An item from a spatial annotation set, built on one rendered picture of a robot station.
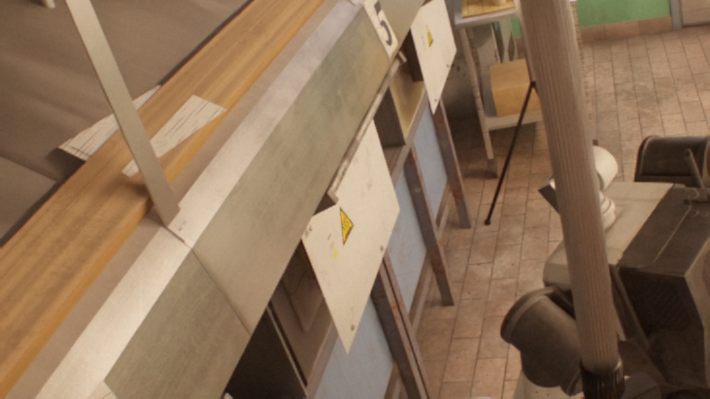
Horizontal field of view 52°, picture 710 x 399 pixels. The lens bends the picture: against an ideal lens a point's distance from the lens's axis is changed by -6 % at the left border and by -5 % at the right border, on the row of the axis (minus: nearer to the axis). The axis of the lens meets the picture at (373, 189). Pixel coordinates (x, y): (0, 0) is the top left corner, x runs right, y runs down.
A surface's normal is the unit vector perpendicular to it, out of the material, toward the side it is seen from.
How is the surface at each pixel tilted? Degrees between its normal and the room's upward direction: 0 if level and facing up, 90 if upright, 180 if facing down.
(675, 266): 15
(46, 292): 33
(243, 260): 80
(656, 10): 90
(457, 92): 90
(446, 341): 0
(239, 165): 54
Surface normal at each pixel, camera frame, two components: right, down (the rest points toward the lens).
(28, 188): 0.29, -0.76
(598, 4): -0.22, 0.54
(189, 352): 0.87, -0.25
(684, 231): -0.49, -0.79
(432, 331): -0.26, -0.84
